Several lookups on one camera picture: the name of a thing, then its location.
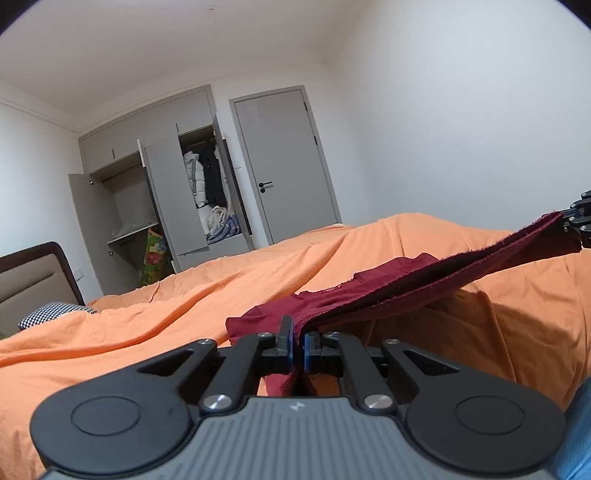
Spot folded clothes pile in wardrobe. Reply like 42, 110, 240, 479
198, 205, 242, 245

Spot brown padded headboard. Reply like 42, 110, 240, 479
0, 242, 85, 339

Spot colourful bag in wardrobe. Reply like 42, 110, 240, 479
140, 229, 168, 286

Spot grey open wardrobe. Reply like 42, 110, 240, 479
68, 86, 254, 294

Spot hanging clothes in wardrobe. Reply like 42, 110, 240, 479
183, 140, 228, 208

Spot grey room door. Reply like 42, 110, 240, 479
230, 86, 341, 243

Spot dark red garment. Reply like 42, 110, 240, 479
226, 213, 590, 406

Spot orange bed sheet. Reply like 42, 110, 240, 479
1, 213, 590, 479

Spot checkered blue white pillow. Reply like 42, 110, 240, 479
17, 302, 96, 331

